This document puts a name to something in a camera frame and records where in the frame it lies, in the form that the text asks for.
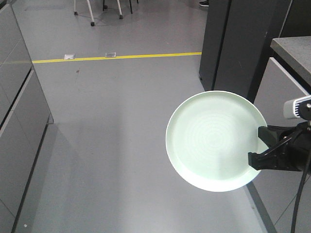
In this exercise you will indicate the dark grey tall cabinet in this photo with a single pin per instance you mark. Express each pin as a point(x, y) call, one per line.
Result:
point(237, 40)

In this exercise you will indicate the black chair legs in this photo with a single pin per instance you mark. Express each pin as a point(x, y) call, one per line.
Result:
point(118, 7)

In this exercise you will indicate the pale green round plate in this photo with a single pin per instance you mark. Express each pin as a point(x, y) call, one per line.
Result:
point(208, 139)

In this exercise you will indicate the grey kitchen counter cabinet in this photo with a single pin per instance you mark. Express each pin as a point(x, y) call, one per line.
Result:
point(287, 76)

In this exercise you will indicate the grey cabinet on left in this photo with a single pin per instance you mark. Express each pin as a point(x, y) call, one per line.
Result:
point(24, 114)

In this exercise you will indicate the white wheeled chair frame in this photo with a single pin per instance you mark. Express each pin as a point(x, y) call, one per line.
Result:
point(94, 13)

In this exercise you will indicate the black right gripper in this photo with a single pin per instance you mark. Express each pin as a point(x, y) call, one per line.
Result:
point(291, 146)

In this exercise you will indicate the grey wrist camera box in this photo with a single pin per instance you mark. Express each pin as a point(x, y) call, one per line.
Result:
point(298, 108)

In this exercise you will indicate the black shoe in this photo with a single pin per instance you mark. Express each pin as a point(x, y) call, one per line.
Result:
point(204, 3)

